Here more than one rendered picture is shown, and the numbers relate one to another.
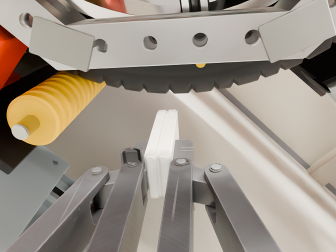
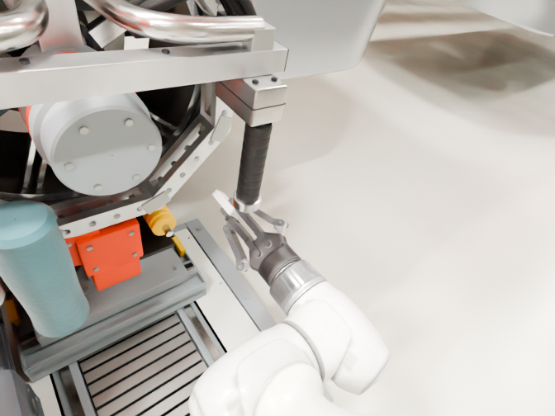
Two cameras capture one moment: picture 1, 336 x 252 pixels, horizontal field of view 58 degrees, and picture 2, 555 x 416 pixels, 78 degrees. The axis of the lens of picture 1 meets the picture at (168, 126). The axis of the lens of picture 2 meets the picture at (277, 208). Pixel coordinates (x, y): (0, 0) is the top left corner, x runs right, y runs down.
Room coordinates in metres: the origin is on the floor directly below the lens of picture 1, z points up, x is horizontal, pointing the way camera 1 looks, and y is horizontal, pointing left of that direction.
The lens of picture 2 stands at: (-0.29, 0.19, 1.12)
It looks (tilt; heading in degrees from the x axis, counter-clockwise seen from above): 43 degrees down; 326
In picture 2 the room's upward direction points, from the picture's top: 14 degrees clockwise
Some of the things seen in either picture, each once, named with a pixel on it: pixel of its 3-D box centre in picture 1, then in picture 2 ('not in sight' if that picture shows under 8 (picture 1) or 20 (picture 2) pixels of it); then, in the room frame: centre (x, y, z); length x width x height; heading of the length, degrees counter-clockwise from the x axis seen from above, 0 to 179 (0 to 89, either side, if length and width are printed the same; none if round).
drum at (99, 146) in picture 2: not in sight; (85, 114); (0.19, 0.21, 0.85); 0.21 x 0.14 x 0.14; 13
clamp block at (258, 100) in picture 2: not in sight; (249, 89); (0.09, 0.01, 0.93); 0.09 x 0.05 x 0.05; 13
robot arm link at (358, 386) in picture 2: not in sight; (334, 342); (-0.15, -0.07, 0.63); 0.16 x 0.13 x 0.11; 13
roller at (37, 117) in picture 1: (74, 87); (144, 195); (0.38, 0.13, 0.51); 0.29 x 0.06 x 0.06; 13
